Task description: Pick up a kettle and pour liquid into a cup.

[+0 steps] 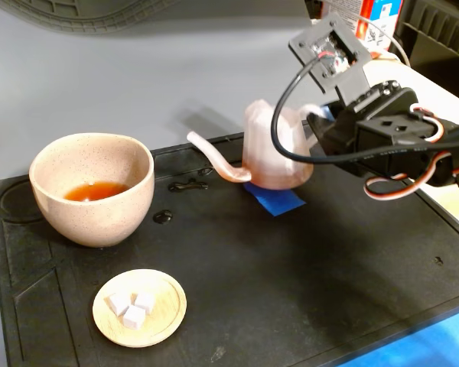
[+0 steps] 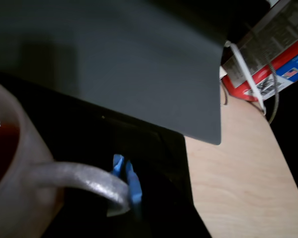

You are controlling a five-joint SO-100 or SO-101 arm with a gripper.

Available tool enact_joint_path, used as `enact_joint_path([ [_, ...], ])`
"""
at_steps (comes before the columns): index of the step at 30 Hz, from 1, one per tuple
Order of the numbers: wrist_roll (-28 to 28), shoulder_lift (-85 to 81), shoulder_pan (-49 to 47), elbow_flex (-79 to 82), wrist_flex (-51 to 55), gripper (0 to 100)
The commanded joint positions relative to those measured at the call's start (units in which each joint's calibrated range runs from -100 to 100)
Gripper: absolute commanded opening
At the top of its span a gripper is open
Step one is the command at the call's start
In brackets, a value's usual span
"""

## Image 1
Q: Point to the red white blue carton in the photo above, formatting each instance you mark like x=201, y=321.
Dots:
x=382, y=15

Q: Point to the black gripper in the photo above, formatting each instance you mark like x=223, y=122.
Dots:
x=334, y=131

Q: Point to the wide blue tape strip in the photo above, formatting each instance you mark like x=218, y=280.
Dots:
x=424, y=344

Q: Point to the grey silicone backdrop mat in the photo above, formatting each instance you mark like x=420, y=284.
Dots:
x=137, y=76

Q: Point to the beige speckled ceramic cup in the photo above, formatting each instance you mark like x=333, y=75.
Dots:
x=92, y=221

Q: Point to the translucent pink kettle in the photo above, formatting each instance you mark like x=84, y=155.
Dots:
x=267, y=153

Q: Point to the dark tea spill puddle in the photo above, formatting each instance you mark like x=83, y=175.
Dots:
x=163, y=216
x=183, y=186

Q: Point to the red tea liquid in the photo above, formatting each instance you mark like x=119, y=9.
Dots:
x=95, y=191

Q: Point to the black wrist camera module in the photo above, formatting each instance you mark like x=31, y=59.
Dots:
x=310, y=42

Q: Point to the round wooden saucer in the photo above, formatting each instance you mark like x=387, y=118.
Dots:
x=164, y=309

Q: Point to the white sugar cube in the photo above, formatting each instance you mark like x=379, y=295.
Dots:
x=144, y=302
x=134, y=318
x=118, y=304

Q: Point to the small blue tape piece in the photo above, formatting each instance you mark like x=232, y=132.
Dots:
x=279, y=200

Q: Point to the black plastic crate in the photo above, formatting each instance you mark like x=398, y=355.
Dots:
x=443, y=30

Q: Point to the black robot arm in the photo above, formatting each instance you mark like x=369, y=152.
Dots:
x=449, y=168

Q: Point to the tiny tea spill drop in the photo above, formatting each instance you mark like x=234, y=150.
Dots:
x=438, y=260

